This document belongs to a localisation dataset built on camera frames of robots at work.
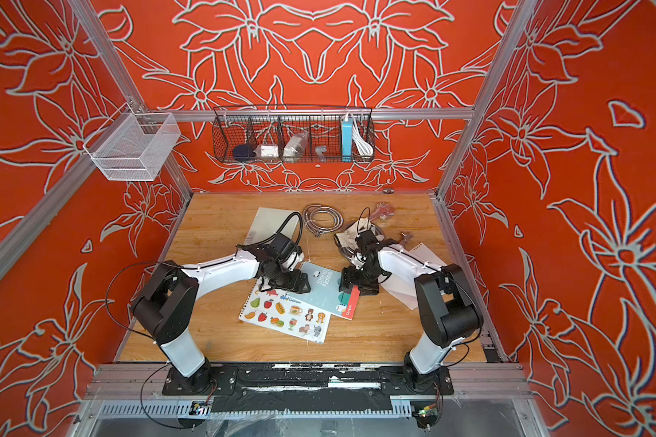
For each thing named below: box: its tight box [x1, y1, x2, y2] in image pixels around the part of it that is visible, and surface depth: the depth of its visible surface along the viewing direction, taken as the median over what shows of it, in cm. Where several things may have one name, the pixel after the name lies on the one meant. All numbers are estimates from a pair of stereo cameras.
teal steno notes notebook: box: [287, 261, 362, 321], surface depth 89 cm
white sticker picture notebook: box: [238, 278, 331, 345], surface depth 87 cm
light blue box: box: [341, 118, 353, 163], surface depth 90 cm
